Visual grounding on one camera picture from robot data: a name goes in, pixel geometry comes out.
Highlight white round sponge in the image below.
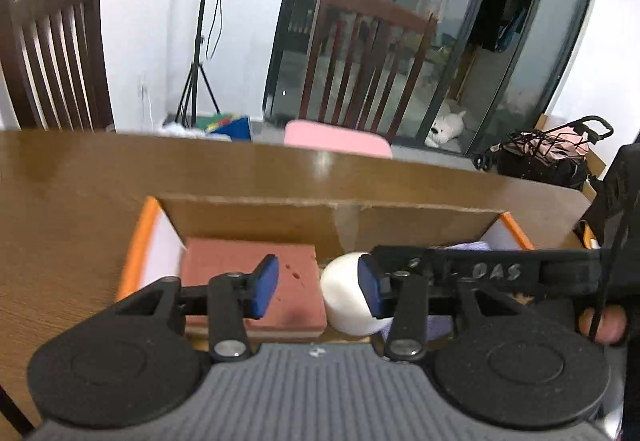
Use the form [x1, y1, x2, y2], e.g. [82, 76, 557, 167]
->
[320, 253, 392, 337]

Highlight pink layered sponge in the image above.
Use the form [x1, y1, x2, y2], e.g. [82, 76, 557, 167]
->
[180, 237, 326, 341]

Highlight red cardboard box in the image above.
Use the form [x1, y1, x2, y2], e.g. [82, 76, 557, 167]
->
[114, 192, 536, 352]

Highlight black pink stroller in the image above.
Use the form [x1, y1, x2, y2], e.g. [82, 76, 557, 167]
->
[473, 115, 614, 191]

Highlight pink chair seat cushion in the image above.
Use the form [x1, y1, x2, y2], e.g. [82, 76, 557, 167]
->
[283, 120, 393, 158]

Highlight colourful toy on floor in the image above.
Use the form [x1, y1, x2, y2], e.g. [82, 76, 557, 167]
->
[196, 113, 252, 141]

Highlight white plush bear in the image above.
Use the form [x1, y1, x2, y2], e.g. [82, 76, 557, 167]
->
[424, 109, 466, 148]

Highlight studio light on stand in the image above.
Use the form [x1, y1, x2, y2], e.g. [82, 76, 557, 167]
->
[174, 0, 239, 128]

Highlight black framed sliding glass door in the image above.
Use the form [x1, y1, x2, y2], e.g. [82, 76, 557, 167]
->
[264, 0, 589, 155]

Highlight dark wooden chair right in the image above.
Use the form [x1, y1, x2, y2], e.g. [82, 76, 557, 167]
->
[297, 0, 439, 141]

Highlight dark wooden chair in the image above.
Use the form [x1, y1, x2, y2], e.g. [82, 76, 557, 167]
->
[1, 0, 115, 132]
[297, 0, 439, 141]

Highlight dark wooden chair left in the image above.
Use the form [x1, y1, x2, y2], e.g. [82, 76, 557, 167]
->
[1, 0, 115, 132]

